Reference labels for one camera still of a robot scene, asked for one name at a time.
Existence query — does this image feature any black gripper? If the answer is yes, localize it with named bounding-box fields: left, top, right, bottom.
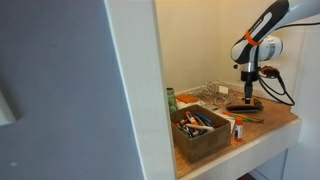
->
left=240, top=70, right=259, bottom=105

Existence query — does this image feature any long black and grey object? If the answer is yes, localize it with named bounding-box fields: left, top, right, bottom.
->
left=226, top=104, right=261, bottom=114

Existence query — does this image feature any brown cardboard box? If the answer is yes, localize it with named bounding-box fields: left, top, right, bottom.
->
left=169, top=104, right=232, bottom=165

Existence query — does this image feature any white power adapter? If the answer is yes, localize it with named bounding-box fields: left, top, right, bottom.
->
left=217, top=85, right=230, bottom=95

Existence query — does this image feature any yellow pencil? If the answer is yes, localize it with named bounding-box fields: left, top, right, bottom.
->
left=233, top=113, right=266, bottom=123

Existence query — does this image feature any small white card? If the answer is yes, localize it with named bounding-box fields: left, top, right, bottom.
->
left=213, top=109, right=237, bottom=135

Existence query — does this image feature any orange capped glue stick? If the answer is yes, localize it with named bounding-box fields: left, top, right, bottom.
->
left=233, top=117, right=244, bottom=143

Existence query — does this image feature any blue marker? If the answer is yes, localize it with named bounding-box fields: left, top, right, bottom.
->
left=194, top=111, right=215, bottom=127

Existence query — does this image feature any white pen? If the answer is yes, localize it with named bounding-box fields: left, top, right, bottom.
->
left=184, top=123, right=215, bottom=132

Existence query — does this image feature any flat orange block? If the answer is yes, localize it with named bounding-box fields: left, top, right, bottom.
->
left=175, top=94, right=200, bottom=105

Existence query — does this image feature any orange white marker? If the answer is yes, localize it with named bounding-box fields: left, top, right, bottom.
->
left=184, top=110, right=200, bottom=127

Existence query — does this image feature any green glass jar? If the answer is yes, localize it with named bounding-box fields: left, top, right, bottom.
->
left=165, top=87, right=179, bottom=114

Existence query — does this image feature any white side panel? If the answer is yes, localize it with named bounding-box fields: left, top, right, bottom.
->
left=0, top=0, right=178, bottom=180

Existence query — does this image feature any orange cable clip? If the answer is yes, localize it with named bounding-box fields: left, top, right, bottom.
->
left=259, top=65, right=280, bottom=78

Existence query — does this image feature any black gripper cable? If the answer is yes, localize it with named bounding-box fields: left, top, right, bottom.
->
left=255, top=20, right=320, bottom=107

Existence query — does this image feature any white tangled cable bundle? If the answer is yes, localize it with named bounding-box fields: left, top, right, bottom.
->
left=190, top=79, right=246, bottom=108

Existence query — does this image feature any orange strap on arm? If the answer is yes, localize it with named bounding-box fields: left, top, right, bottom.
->
left=244, top=30, right=263, bottom=47

